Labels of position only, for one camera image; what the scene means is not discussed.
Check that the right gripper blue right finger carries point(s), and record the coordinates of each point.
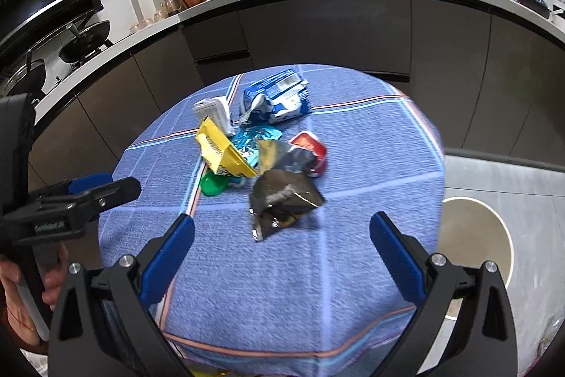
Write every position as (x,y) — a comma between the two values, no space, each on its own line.
(403,257)

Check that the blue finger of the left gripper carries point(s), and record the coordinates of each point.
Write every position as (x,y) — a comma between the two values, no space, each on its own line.
(86,183)

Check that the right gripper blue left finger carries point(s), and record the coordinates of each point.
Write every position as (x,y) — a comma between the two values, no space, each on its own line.
(161,258)

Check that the green bottle cap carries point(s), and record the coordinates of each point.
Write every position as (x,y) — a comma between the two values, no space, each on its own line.
(213,185)

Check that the yellow snack box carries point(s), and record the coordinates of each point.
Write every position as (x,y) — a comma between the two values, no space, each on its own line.
(219,153)

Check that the dark brown foil wrapper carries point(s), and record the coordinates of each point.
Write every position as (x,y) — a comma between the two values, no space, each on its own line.
(283,192)

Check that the teal foil wrapper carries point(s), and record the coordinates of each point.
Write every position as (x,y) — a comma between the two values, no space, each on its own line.
(246,140)

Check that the white small carton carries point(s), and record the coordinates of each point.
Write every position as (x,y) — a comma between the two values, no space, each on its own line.
(217,110)

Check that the red snack cup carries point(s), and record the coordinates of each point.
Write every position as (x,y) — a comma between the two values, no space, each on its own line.
(310,142)

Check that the blue white milk carton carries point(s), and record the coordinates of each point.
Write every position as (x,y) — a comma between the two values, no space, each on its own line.
(275,99)

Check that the beige trash bin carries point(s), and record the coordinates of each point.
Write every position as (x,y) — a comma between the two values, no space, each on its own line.
(471,233)

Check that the dark lower kitchen cabinets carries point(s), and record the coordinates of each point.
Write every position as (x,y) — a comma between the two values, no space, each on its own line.
(490,79)

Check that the person's left hand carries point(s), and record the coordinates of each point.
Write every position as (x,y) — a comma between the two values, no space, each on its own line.
(22,317)

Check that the black wok on stove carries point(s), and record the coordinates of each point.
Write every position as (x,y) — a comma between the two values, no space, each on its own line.
(85,42)

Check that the dark blue pot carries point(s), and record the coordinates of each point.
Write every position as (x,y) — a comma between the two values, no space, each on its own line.
(538,6)

